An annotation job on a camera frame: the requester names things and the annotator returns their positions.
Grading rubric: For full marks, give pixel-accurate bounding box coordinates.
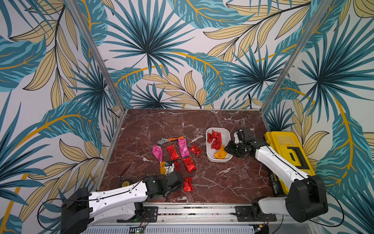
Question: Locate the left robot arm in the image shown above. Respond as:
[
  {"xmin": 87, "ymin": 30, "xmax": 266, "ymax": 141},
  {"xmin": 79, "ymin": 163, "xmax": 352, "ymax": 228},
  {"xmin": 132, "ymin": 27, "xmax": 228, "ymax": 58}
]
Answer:
[{"xmin": 60, "ymin": 171, "xmax": 184, "ymax": 234}]

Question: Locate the orange handled adjustable wrench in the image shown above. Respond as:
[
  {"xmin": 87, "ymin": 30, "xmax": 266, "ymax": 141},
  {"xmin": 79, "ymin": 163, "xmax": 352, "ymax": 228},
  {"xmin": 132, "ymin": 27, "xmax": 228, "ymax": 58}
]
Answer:
[{"xmin": 157, "ymin": 136, "xmax": 186, "ymax": 145}]

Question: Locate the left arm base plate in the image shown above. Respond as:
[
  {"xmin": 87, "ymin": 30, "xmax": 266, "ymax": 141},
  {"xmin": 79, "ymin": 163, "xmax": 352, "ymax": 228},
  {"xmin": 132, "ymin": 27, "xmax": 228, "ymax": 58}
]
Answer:
[{"xmin": 116, "ymin": 206, "xmax": 158, "ymax": 223}]

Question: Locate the aluminium front rail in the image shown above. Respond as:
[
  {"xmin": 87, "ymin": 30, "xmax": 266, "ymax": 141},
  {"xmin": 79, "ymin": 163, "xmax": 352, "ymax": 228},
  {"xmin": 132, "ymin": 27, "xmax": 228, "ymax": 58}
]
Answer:
[{"xmin": 68, "ymin": 203, "xmax": 316, "ymax": 234}]

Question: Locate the yellow tape measure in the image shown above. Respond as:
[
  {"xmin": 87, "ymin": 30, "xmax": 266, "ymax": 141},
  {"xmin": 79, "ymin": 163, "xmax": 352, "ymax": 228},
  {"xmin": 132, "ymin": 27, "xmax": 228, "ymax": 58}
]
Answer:
[{"xmin": 120, "ymin": 179, "xmax": 133, "ymax": 187}]

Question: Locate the white storage box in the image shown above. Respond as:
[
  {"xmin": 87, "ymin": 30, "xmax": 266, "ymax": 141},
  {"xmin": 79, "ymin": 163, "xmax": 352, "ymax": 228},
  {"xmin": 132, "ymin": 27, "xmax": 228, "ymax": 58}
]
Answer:
[{"xmin": 206, "ymin": 127, "xmax": 233, "ymax": 163}]

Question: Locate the narrow red tea bag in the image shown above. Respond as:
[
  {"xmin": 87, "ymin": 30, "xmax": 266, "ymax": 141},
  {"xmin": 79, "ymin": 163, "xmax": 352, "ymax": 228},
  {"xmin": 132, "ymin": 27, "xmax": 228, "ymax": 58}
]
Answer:
[{"xmin": 173, "ymin": 162, "xmax": 182, "ymax": 173}]

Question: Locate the yellow toolbox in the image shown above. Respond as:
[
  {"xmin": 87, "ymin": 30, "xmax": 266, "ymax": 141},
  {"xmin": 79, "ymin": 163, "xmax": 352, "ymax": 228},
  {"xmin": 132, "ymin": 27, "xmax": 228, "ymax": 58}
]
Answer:
[{"xmin": 256, "ymin": 132, "xmax": 325, "ymax": 197}]

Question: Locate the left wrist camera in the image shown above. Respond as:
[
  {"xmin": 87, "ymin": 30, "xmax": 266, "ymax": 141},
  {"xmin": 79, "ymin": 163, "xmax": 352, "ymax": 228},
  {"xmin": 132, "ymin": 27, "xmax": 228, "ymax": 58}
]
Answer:
[{"xmin": 164, "ymin": 163, "xmax": 175, "ymax": 176}]

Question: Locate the pink tea bag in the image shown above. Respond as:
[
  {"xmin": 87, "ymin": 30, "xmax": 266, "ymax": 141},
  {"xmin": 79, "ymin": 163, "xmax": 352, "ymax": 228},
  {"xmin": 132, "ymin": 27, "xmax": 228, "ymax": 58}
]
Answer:
[
  {"xmin": 178, "ymin": 138, "xmax": 190, "ymax": 159},
  {"xmin": 153, "ymin": 145, "xmax": 163, "ymax": 162}
]

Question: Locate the orange tea bag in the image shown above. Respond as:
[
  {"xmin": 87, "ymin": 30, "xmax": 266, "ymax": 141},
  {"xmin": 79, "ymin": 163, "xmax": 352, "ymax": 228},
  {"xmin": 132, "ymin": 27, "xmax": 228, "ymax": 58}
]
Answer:
[
  {"xmin": 214, "ymin": 145, "xmax": 228, "ymax": 160},
  {"xmin": 160, "ymin": 161, "xmax": 169, "ymax": 175}
]

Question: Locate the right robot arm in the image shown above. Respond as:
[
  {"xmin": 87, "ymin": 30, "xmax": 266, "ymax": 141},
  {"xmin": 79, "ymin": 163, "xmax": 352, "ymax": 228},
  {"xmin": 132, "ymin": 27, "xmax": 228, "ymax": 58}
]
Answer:
[{"xmin": 225, "ymin": 128, "xmax": 328, "ymax": 223}]

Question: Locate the small red tea bag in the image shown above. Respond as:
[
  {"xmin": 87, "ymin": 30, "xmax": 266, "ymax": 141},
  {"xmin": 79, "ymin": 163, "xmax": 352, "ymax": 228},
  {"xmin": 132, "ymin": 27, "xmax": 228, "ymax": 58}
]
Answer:
[{"xmin": 167, "ymin": 145, "xmax": 179, "ymax": 160}]

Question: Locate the wide red tea bag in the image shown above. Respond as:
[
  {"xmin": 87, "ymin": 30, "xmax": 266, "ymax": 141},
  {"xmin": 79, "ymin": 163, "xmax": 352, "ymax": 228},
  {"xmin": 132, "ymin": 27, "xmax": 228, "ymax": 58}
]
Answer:
[{"xmin": 183, "ymin": 157, "xmax": 197, "ymax": 173}]

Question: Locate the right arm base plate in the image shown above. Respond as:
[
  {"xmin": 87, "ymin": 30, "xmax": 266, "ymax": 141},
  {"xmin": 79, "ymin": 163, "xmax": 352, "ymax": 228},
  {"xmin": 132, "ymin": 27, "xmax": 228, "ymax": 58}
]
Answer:
[{"xmin": 234, "ymin": 205, "xmax": 277, "ymax": 223}]

